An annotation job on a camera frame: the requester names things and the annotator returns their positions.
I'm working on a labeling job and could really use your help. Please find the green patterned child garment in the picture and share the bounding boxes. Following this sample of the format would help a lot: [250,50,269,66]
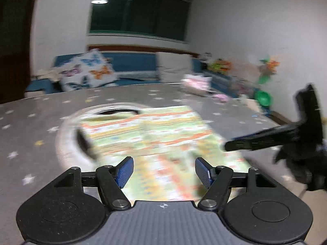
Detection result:
[82,106,249,202]

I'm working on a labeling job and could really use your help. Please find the green plastic bowl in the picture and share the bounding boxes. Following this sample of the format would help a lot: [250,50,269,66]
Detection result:
[254,90,272,108]

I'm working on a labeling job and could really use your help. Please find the round induction cooker inset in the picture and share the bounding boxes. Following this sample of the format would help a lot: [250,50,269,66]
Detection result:
[55,102,147,172]

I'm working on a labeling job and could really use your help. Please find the clear plastic storage box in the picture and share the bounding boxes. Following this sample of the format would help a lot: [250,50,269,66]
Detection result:
[230,77,255,98]

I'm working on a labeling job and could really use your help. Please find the colourful pinwheel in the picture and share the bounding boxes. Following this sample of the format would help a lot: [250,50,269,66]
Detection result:
[258,57,280,85]

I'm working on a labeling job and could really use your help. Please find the pink hair scrunchie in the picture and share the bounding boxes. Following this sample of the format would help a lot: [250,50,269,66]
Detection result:
[213,94,229,102]

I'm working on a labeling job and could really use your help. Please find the grey star tablecloth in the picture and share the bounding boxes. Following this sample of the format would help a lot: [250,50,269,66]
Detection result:
[0,82,307,245]

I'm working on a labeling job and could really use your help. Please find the yellow bear plush toy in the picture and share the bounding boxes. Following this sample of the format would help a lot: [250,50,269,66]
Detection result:
[208,59,232,75]

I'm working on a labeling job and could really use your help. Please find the pink tissue pack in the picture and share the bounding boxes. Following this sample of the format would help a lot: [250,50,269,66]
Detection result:
[181,74,212,96]

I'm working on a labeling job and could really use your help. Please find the butterfly print pillow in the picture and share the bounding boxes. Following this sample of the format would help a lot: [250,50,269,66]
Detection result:
[55,49,118,91]

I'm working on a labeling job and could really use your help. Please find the blue sofa bench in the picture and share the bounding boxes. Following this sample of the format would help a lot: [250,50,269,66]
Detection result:
[26,52,237,98]

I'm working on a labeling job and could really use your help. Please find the grey plain pillow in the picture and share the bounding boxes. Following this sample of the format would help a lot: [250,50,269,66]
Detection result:
[156,52,193,83]

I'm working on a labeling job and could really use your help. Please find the beige crumpled cloth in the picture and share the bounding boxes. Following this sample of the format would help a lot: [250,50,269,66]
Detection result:
[33,69,61,82]

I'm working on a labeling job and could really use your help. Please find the dark window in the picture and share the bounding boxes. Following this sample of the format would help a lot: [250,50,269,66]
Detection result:
[90,0,190,41]

